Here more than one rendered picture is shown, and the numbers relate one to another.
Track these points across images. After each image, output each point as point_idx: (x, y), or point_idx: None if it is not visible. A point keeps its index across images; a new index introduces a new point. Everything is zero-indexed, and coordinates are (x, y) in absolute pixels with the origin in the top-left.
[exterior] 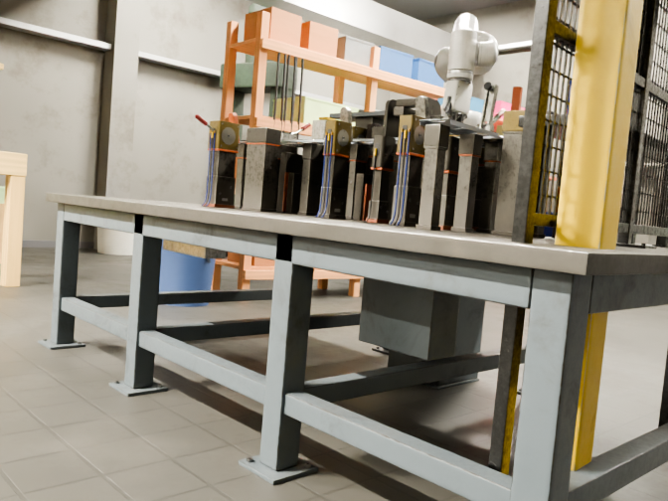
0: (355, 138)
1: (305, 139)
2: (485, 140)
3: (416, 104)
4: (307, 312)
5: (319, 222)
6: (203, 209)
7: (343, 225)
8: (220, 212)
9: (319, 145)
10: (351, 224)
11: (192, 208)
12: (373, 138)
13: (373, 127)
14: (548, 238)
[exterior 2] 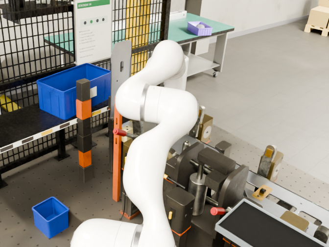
0: (258, 175)
1: (327, 211)
2: (146, 131)
3: (204, 112)
4: None
5: (230, 135)
6: (320, 184)
7: (218, 127)
8: (295, 166)
9: (314, 221)
10: (218, 141)
11: (328, 185)
12: (238, 165)
13: (259, 205)
14: (96, 176)
